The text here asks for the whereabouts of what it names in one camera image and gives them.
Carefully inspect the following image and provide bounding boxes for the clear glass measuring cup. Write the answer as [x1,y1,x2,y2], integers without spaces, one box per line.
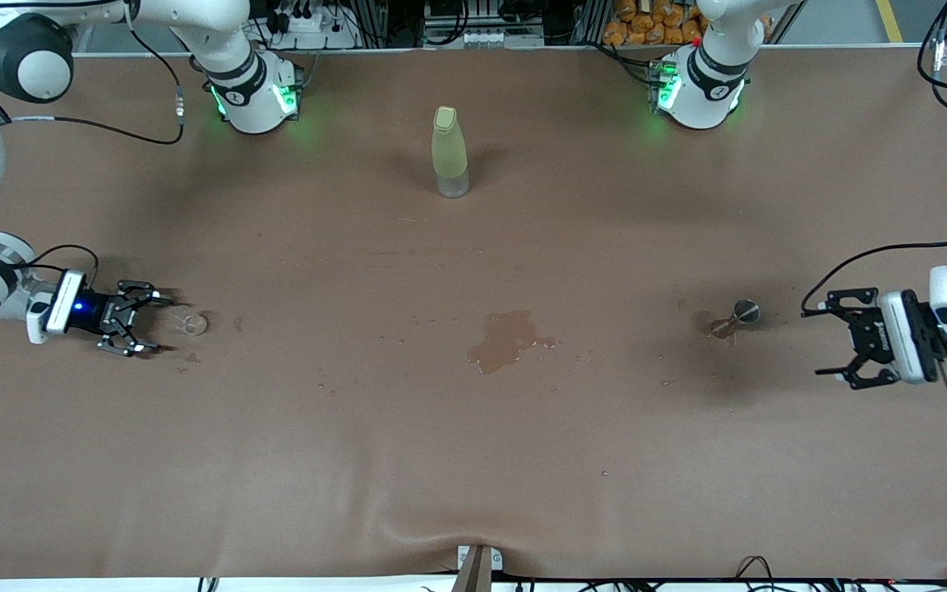
[168,304,210,338]

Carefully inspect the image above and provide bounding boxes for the small metal shaker cup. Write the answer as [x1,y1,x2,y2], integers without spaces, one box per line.
[710,298,761,339]

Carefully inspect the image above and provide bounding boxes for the white power strip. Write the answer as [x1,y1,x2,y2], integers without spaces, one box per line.
[272,0,359,50]

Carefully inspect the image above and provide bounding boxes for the yellow-green frosted bottle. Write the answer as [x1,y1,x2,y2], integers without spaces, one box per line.
[431,105,471,199]

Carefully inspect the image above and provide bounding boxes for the orange packaged snacks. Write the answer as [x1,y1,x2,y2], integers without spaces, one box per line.
[603,0,709,46]

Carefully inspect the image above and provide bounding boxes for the brown table mat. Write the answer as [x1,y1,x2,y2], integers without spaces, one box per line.
[0,45,947,580]

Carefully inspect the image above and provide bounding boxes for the brown slanted bar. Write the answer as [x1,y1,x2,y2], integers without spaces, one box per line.
[450,547,493,592]

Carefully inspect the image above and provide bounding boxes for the grey control box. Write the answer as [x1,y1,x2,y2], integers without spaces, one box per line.
[423,0,546,49]

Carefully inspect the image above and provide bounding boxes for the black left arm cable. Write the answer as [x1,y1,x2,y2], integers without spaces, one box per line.
[801,0,947,402]

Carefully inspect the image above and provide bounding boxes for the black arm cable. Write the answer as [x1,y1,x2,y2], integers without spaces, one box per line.
[0,0,187,284]
[801,0,947,402]

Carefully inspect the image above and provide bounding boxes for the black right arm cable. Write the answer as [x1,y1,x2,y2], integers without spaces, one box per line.
[0,0,187,284]

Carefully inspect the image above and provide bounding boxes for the white table edge bracket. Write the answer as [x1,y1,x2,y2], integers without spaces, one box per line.
[457,544,504,573]

